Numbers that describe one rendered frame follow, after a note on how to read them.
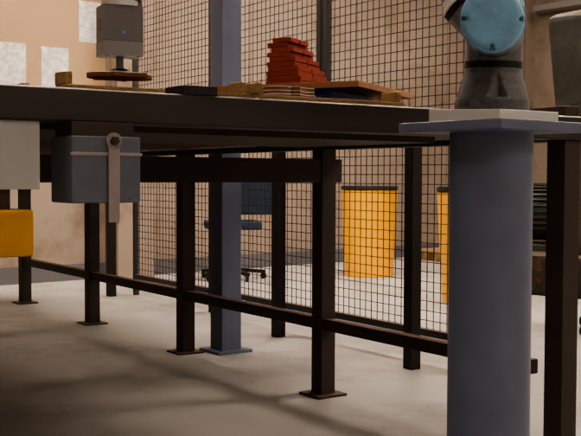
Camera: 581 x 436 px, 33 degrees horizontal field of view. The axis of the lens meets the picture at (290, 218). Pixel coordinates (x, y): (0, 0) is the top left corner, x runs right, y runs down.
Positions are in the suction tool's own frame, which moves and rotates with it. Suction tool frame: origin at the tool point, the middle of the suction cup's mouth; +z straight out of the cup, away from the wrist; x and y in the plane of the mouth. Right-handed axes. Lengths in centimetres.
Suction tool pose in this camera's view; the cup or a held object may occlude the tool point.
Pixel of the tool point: (119, 80)
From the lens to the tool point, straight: 211.0
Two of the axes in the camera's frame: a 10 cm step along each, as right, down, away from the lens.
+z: 0.0, 10.0, 0.4
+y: -9.1, 0.2, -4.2
